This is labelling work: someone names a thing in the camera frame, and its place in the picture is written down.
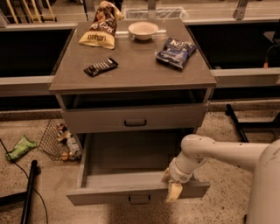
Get clear plastic bin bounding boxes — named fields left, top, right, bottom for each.
left=122, top=6, right=189, bottom=20

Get grey top drawer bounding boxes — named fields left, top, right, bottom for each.
left=61, top=104, right=207, bottom=134

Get black snack bar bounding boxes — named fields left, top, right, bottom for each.
left=84, top=58, right=118, bottom=77

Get blue chip bag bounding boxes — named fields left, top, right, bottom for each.
left=155, top=38, right=197, bottom=70

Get black cable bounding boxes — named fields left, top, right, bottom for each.
left=0, top=137, right=49, bottom=224

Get white bowl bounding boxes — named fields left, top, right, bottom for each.
left=129, top=22, right=158, bottom=40

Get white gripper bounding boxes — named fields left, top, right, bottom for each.
left=161, top=152, right=206, bottom=203

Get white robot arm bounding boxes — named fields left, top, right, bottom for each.
left=162, top=134, right=280, bottom=224

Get black stand leg right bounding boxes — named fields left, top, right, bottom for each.
left=225, top=104, right=280, bottom=143

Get brown yellow chip bag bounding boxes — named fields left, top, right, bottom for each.
left=79, top=1, right=124, bottom=50

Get grey drawer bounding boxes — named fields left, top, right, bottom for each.
left=61, top=104, right=207, bottom=134
left=66, top=128, right=211, bottom=207

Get wooden chair legs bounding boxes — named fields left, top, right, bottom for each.
left=0, top=0, right=57, bottom=24

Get grey drawer cabinet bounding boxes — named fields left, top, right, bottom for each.
left=48, top=18, right=218, bottom=138

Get wire basket with items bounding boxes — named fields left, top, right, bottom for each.
left=38, top=119, right=81, bottom=161

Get green snack bag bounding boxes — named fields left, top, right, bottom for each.
left=5, top=136, right=38, bottom=161

